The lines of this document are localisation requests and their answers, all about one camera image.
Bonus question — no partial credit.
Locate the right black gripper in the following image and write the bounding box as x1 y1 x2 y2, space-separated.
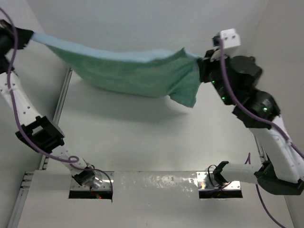
198 47 234 105

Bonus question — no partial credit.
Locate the green and blue pillowcase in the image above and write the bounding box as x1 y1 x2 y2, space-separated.
31 32 201 108

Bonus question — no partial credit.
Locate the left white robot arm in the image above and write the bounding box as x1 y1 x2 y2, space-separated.
0 19 96 188

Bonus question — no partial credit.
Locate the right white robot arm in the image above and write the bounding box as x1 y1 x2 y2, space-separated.
197 50 304 196

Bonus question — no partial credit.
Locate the white front cover board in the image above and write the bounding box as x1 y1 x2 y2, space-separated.
19 171 293 228

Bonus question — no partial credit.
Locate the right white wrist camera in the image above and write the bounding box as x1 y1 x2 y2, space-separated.
212 28 241 50

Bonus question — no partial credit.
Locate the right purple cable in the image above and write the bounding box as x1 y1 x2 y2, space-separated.
218 38 304 228

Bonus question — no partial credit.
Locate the purple cable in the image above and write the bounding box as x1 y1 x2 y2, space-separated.
218 38 304 228
0 7 114 198

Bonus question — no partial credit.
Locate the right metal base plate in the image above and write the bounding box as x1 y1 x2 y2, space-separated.
196 171 241 191

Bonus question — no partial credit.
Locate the metal base plate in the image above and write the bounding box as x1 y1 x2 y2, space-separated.
196 171 241 191
70 171 114 191

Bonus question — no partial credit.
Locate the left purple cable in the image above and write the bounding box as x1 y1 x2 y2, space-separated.
0 7 114 198

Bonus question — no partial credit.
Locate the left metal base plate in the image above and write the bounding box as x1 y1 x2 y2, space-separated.
70 171 114 191

